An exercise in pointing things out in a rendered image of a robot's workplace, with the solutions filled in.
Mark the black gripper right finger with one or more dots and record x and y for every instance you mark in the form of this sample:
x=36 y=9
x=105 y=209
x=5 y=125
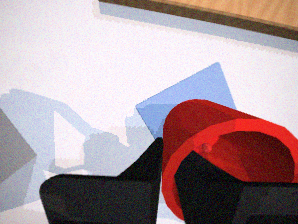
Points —
x=210 y=195

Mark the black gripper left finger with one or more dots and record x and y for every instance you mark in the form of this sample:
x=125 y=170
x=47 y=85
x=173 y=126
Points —
x=132 y=197

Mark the red cup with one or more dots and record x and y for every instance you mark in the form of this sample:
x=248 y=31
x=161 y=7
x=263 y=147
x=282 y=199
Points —
x=247 y=147

